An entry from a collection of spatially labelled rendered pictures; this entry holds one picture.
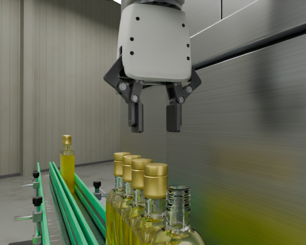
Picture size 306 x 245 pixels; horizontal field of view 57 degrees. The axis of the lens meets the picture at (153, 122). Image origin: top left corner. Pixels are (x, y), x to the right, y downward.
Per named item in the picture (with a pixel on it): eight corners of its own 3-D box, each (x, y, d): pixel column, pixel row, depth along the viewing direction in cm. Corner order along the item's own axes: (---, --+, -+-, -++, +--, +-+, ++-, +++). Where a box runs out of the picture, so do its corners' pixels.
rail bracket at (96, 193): (112, 217, 104) (112, 181, 104) (94, 219, 102) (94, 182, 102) (110, 214, 108) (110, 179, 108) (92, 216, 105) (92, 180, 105)
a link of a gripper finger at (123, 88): (135, 85, 40) (135, 132, 40) (113, 84, 39) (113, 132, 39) (143, 82, 37) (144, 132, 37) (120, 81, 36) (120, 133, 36)
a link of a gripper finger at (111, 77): (144, 38, 40) (159, 75, 41) (93, 57, 37) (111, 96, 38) (146, 36, 39) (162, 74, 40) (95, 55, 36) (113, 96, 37)
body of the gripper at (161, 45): (175, 17, 45) (175, 87, 45) (112, 7, 41) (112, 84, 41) (200, -2, 38) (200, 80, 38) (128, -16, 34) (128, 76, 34)
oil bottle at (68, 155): (74, 192, 141) (74, 135, 141) (62, 193, 139) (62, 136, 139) (73, 190, 146) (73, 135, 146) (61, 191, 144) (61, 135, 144)
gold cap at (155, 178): (172, 197, 39) (172, 165, 39) (148, 200, 37) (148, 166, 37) (161, 191, 42) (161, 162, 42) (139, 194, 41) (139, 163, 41)
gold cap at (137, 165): (156, 188, 44) (156, 160, 44) (135, 190, 43) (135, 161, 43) (148, 184, 47) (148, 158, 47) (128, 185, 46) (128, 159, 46)
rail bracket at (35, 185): (39, 203, 122) (39, 172, 122) (20, 205, 119) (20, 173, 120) (39, 201, 126) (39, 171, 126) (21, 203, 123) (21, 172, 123)
